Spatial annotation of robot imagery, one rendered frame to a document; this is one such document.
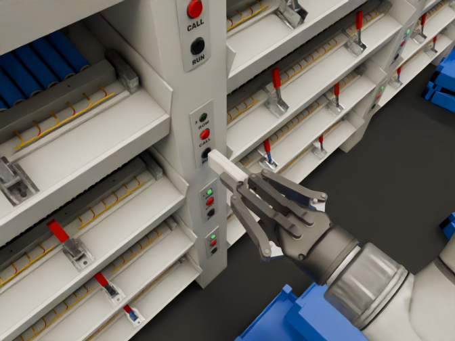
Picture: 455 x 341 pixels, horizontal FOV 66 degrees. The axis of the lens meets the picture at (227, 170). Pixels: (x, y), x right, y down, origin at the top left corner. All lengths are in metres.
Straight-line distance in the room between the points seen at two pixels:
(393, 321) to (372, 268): 0.06
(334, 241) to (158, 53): 0.29
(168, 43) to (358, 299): 0.34
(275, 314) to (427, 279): 0.65
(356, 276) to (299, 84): 0.45
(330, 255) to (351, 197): 0.81
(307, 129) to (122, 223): 0.55
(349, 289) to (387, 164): 0.97
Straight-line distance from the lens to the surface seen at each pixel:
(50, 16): 0.32
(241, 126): 0.66
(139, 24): 0.39
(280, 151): 0.87
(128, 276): 0.74
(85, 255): 0.57
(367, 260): 0.43
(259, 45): 0.53
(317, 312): 0.98
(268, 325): 1.02
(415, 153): 1.45
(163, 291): 0.92
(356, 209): 1.22
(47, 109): 0.43
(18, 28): 0.31
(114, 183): 0.57
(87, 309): 0.74
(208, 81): 0.45
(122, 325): 0.91
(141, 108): 0.44
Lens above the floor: 1.00
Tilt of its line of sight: 55 degrees down
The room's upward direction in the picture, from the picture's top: straight up
